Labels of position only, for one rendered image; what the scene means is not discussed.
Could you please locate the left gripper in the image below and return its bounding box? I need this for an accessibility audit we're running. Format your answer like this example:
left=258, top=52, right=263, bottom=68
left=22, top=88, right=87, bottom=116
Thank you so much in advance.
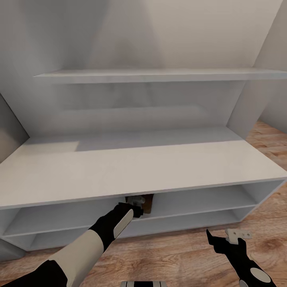
left=130, top=205, right=144, bottom=218

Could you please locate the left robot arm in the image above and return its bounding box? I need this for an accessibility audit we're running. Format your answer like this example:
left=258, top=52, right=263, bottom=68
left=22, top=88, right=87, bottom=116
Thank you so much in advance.
left=2, top=196, right=145, bottom=287

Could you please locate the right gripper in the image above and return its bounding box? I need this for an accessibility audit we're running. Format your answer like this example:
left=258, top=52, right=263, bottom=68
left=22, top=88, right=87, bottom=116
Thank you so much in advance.
left=206, top=230, right=247, bottom=263

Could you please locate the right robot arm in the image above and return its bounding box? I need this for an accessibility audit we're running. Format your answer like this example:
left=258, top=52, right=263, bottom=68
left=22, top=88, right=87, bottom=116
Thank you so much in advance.
left=206, top=229, right=277, bottom=287

